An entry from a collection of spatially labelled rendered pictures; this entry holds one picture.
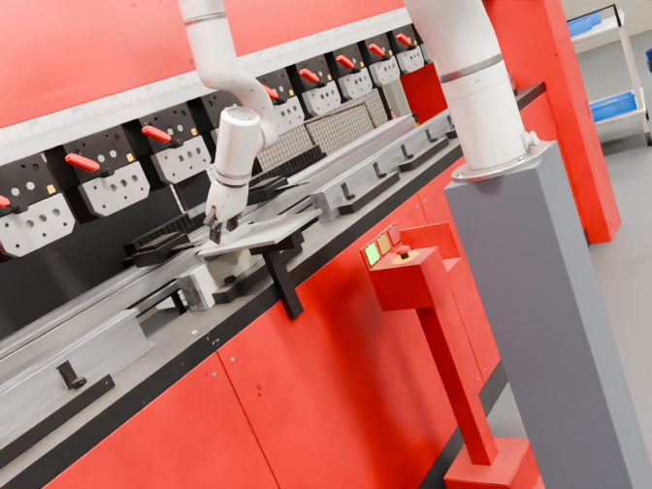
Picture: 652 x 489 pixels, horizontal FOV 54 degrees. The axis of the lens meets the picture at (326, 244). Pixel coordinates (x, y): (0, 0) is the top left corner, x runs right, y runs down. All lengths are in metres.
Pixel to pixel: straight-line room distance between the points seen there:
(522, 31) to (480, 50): 2.17
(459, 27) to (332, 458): 1.05
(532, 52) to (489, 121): 2.17
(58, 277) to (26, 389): 0.68
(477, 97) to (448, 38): 0.12
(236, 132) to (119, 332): 0.48
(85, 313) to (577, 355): 1.12
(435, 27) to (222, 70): 0.46
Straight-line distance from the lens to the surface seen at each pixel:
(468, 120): 1.23
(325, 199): 1.92
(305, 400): 1.60
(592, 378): 1.35
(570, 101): 3.38
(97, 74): 1.50
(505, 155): 1.23
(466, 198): 1.24
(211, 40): 1.39
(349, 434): 1.74
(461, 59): 1.21
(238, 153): 1.41
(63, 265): 1.97
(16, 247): 1.31
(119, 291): 1.73
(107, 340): 1.40
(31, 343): 1.61
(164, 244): 1.77
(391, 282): 1.65
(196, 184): 1.61
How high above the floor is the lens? 1.27
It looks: 14 degrees down
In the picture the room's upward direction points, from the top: 22 degrees counter-clockwise
